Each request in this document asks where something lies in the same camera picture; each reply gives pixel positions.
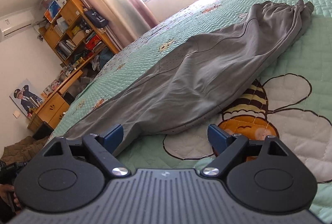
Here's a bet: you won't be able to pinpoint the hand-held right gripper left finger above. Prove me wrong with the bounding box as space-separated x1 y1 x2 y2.
43 124 130 178

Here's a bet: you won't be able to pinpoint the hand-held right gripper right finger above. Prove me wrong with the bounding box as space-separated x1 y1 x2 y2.
201 124 289 178

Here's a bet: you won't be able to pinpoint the grey pants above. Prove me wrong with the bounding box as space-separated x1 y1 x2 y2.
61 0 315 157

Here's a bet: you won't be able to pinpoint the person's left hand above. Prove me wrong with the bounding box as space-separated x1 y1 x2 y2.
0 184 21 213

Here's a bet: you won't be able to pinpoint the brown quilted cushion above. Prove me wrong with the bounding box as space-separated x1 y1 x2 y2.
0 136 50 165

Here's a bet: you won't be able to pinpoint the clear plastic storage box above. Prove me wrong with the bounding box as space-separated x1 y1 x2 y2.
75 76 96 95

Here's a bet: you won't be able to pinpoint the wooden desk with drawers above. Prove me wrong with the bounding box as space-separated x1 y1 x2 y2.
27 54 109 132

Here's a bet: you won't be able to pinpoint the teal cloth bag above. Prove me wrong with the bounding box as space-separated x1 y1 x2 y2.
100 48 120 65

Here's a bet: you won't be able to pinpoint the dark blue bag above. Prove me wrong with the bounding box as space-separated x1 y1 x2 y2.
83 8 109 29

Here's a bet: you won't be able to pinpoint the green bee-print quilted bedspread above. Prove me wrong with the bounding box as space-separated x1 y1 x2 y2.
49 0 332 219

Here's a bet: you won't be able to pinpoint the wooden bookshelf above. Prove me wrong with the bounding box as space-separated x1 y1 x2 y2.
39 0 120 64

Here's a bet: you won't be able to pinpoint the blue white cardboard box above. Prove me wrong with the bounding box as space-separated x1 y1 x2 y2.
44 0 68 23

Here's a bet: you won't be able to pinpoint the white air conditioner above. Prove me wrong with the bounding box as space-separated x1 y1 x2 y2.
0 10 35 42

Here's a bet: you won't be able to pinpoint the wall poster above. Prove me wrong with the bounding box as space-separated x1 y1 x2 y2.
10 79 43 118

